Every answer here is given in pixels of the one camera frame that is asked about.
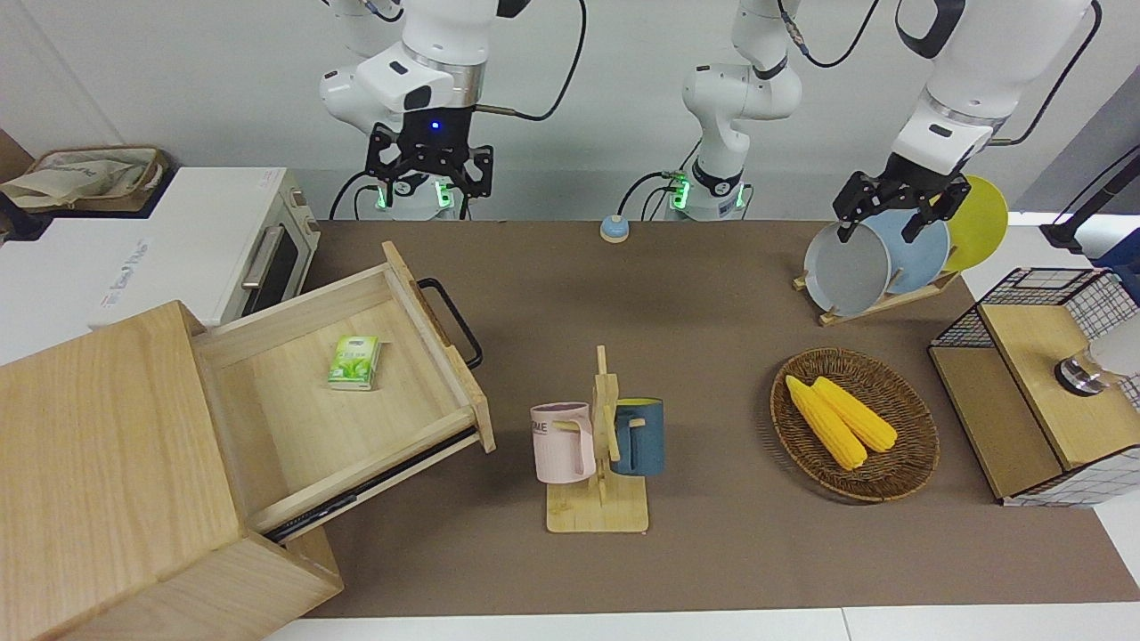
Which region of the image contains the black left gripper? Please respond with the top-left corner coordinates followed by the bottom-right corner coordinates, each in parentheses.
top-left (832, 152), bottom-right (973, 246)

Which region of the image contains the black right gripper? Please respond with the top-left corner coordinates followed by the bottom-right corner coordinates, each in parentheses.
top-left (365, 107), bottom-right (495, 220)

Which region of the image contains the black metal drawer handle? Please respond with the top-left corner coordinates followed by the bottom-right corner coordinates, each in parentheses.
top-left (416, 277), bottom-right (485, 371)

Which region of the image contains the light wooden drawer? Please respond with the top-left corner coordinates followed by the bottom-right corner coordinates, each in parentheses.
top-left (191, 239), bottom-right (497, 545)

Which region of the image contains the light blue plate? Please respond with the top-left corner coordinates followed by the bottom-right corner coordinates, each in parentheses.
top-left (859, 208), bottom-right (953, 296)

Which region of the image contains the grey plate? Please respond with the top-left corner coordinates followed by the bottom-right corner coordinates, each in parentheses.
top-left (802, 220), bottom-right (892, 318)

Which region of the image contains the yellow plate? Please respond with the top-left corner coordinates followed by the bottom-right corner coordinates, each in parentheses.
top-left (942, 174), bottom-right (1010, 273)

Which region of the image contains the wooden plate rack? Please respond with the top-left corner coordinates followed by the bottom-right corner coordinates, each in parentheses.
top-left (792, 266), bottom-right (962, 328)

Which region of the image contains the black stand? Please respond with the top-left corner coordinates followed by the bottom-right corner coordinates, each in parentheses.
top-left (1039, 146), bottom-right (1140, 251)

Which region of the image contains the yellow corn cob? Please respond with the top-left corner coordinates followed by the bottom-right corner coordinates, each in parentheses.
top-left (784, 374), bottom-right (869, 472)
top-left (811, 376), bottom-right (900, 454)

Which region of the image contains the green tissue pack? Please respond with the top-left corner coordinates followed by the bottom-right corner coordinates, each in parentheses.
top-left (327, 334), bottom-right (383, 393)

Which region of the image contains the white toaster oven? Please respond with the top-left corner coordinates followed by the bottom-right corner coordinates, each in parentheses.
top-left (87, 166), bottom-right (322, 330)

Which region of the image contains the brown wicker basket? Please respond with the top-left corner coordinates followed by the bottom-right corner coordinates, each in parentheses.
top-left (769, 346), bottom-right (941, 505)

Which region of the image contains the pink mug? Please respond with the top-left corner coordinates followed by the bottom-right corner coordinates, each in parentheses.
top-left (530, 402), bottom-right (599, 485)

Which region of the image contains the dark blue mug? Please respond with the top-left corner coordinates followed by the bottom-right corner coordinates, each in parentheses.
top-left (609, 397), bottom-right (667, 478)

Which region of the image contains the beige cloth bag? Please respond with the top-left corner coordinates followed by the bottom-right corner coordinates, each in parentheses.
top-left (0, 144), bottom-right (171, 215)

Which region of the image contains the wooden mug rack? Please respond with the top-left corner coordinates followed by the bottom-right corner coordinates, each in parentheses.
top-left (545, 345), bottom-right (652, 535)

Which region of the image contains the brown table mat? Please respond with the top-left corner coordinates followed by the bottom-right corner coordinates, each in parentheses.
top-left (292, 219), bottom-right (1140, 621)

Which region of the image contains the light wooden cabinet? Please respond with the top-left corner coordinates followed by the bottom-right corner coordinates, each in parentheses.
top-left (0, 299), bottom-right (346, 641)

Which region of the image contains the black base cable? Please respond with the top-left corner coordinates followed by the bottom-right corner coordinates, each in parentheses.
top-left (328, 168), bottom-right (377, 222)
top-left (618, 141), bottom-right (706, 223)

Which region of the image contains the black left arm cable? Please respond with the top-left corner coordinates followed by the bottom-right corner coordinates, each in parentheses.
top-left (778, 0), bottom-right (884, 69)

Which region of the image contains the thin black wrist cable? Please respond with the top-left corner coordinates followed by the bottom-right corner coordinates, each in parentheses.
top-left (470, 0), bottom-right (590, 123)

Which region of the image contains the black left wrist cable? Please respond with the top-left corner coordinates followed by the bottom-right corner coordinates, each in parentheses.
top-left (987, 0), bottom-right (1106, 149)

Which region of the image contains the wooden shelf with wire mesh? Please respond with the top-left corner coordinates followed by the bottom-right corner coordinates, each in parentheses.
top-left (927, 266), bottom-right (1140, 509)

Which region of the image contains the white device with metal ring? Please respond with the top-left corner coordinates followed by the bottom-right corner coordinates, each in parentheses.
top-left (1054, 333), bottom-right (1140, 398)

